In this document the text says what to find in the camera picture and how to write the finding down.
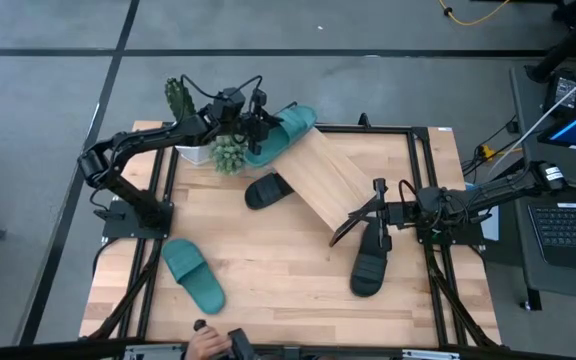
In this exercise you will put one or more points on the black slide sandal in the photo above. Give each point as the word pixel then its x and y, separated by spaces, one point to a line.
pixel 368 272
pixel 263 192

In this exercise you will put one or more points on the person's hand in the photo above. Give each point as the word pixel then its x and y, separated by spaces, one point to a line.
pixel 208 345

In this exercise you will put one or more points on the black power adapter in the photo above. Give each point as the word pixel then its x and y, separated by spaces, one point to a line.
pixel 563 90

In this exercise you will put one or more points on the wooden shelf with black frame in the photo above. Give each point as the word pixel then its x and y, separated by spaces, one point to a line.
pixel 323 180

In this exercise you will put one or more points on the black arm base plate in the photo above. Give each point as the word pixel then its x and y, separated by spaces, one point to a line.
pixel 118 227
pixel 463 237

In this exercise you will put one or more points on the white hexagonal plant pot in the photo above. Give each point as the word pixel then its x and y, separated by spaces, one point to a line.
pixel 193 154

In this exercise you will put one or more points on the white paper sheet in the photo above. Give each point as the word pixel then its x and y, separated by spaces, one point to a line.
pixel 491 227

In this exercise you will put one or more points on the green slide sandal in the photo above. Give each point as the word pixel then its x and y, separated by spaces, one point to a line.
pixel 293 125
pixel 193 275

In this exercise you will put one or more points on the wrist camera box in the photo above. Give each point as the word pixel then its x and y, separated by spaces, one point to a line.
pixel 429 200
pixel 228 102

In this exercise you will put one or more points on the round green succulent plant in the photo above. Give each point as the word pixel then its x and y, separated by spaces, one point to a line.
pixel 228 157

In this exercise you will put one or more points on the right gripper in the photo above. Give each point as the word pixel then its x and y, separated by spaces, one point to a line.
pixel 400 214

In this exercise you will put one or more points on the black clamp knob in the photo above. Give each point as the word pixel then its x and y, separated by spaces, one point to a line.
pixel 364 120

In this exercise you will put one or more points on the black aluminium crossbar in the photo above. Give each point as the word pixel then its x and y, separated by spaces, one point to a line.
pixel 43 350

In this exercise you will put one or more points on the tall green cactus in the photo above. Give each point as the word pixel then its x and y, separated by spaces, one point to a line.
pixel 178 102

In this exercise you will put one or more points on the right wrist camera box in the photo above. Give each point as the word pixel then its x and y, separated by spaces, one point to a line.
pixel 429 200

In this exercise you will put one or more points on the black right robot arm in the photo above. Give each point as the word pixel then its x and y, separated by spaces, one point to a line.
pixel 508 187

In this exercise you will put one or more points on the silver metal bracket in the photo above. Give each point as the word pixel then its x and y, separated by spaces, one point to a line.
pixel 150 352
pixel 430 355

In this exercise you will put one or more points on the laptop computer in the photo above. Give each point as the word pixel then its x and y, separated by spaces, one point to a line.
pixel 568 167

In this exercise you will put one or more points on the black laptop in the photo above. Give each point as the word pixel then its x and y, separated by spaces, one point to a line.
pixel 568 230

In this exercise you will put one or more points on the yellow plug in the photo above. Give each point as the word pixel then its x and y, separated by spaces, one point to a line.
pixel 487 151

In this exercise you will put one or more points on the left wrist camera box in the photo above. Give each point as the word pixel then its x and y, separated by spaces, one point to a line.
pixel 228 102

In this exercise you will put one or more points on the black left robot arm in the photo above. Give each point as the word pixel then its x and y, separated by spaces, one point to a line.
pixel 158 134

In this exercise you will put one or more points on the person's leg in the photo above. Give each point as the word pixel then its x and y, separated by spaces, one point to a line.
pixel 573 45

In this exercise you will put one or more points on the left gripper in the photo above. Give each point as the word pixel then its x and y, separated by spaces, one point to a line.
pixel 254 127

